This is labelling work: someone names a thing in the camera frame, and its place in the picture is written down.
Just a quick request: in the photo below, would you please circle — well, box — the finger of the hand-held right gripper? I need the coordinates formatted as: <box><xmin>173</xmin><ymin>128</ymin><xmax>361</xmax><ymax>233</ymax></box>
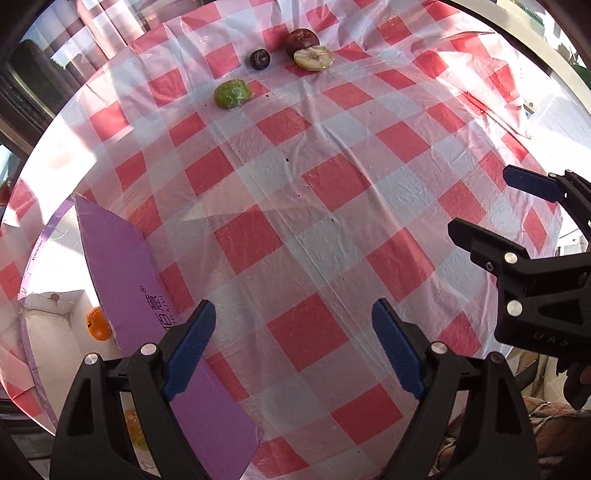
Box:
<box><xmin>448</xmin><ymin>218</ymin><xmax>591</xmax><ymax>319</ymax></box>
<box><xmin>502</xmin><ymin>165</ymin><xmax>591</xmax><ymax>252</ymax></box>

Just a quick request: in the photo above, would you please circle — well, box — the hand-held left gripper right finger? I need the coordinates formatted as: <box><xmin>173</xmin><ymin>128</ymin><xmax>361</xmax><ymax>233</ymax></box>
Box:
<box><xmin>372</xmin><ymin>298</ymin><xmax>541</xmax><ymax>480</ymax></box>

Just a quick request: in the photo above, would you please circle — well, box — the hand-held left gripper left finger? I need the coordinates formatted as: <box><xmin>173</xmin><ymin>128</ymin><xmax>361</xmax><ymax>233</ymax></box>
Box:
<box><xmin>50</xmin><ymin>299</ymin><xmax>217</xmax><ymax>480</ymax></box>

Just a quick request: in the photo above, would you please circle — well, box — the dark red apple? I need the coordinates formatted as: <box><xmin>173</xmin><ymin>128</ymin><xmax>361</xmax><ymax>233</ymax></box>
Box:
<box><xmin>285</xmin><ymin>28</ymin><xmax>320</xmax><ymax>57</ymax></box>

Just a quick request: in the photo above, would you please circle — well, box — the red white checkered tablecloth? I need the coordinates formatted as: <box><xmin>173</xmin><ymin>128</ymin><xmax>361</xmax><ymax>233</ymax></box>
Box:
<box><xmin>0</xmin><ymin>0</ymin><xmax>568</xmax><ymax>480</ymax></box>

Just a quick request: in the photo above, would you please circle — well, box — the dark window frame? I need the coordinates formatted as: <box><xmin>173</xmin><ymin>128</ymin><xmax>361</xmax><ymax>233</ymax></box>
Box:
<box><xmin>0</xmin><ymin>39</ymin><xmax>77</xmax><ymax>158</ymax></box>

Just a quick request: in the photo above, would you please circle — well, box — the small orange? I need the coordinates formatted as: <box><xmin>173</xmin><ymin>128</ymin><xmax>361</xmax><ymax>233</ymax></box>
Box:
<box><xmin>85</xmin><ymin>307</ymin><xmax>113</xmax><ymax>341</ymax></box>

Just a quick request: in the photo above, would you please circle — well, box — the person's right hand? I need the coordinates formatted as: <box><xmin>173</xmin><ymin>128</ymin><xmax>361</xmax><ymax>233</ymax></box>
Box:
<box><xmin>556</xmin><ymin>356</ymin><xmax>591</xmax><ymax>411</ymax></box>

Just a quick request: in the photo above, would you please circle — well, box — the purple cardboard box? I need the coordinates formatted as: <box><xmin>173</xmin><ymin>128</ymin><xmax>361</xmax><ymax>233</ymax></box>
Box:
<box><xmin>18</xmin><ymin>193</ymin><xmax>264</xmax><ymax>480</ymax></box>

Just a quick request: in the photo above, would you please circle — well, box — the halved apple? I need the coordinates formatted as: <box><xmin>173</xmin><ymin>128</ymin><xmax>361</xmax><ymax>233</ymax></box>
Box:
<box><xmin>294</xmin><ymin>45</ymin><xmax>335</xmax><ymax>72</ymax></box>

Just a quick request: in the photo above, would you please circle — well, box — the round green wrapped fruit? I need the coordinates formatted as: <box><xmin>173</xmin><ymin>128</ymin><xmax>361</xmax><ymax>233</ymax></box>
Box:
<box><xmin>213</xmin><ymin>79</ymin><xmax>253</xmax><ymax>110</ymax></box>

